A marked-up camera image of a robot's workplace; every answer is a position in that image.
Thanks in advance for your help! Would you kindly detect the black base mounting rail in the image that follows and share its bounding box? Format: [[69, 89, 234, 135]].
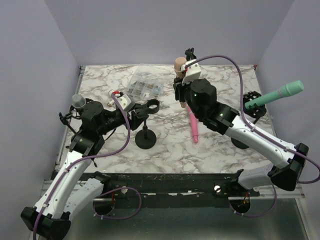
[[80, 171, 260, 214]]

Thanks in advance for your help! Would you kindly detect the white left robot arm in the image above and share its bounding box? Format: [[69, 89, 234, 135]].
[[20, 94, 160, 240]]

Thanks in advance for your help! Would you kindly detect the beige microphone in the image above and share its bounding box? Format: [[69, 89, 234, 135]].
[[174, 56, 187, 108]]

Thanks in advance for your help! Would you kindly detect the clear plastic parts box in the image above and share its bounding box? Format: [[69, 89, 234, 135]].
[[125, 64, 171, 102]]

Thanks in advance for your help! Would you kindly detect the teal microphone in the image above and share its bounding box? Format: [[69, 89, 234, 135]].
[[244, 80, 304, 110]]

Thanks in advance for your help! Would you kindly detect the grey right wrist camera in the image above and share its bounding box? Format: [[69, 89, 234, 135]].
[[180, 59, 201, 85]]

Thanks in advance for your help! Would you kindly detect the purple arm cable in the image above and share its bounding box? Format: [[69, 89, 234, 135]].
[[32, 90, 132, 240], [184, 55, 320, 218]]

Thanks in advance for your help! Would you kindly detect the black desk mic stand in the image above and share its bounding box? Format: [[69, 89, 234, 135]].
[[184, 47, 197, 61], [135, 99, 160, 150]]

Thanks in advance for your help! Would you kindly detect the black right shock mount stand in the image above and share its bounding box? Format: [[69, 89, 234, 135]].
[[230, 91, 267, 150]]

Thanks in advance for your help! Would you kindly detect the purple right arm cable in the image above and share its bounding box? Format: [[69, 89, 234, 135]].
[[184, 55, 320, 218]]

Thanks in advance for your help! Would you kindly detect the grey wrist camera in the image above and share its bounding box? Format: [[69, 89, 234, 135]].
[[117, 94, 136, 112], [180, 59, 201, 85]]

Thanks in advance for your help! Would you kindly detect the pink microphone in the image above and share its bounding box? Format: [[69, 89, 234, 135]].
[[187, 106, 199, 144]]

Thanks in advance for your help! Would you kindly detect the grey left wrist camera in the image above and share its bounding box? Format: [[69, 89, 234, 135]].
[[117, 94, 136, 112]]

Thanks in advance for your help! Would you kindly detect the small white cylinder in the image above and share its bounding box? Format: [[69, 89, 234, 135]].
[[107, 90, 119, 107]]

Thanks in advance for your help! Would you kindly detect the silver condenser microphone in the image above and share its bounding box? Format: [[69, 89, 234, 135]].
[[71, 94, 87, 111]]

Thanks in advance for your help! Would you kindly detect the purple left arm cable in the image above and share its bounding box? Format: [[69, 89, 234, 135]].
[[32, 90, 132, 240]]

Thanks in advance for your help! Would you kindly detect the black shock mount stand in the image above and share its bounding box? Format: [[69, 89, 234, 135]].
[[230, 91, 267, 150], [58, 98, 93, 134]]

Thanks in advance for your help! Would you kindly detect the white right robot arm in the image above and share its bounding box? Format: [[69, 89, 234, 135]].
[[173, 77, 309, 196]]

